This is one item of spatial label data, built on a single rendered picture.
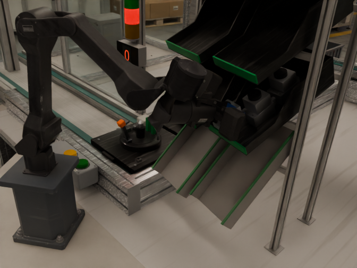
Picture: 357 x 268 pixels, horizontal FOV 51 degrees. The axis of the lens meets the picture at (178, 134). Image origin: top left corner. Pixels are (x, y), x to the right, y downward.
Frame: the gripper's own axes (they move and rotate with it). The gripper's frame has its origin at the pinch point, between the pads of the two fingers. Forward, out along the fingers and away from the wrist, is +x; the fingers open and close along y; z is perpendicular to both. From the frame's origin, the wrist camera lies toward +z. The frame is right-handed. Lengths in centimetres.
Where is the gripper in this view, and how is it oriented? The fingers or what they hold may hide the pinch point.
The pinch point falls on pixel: (226, 110)
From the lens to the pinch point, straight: 83.3
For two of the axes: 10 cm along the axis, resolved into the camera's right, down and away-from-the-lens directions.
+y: -5.5, -4.2, 7.2
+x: 8.0, -0.2, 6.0
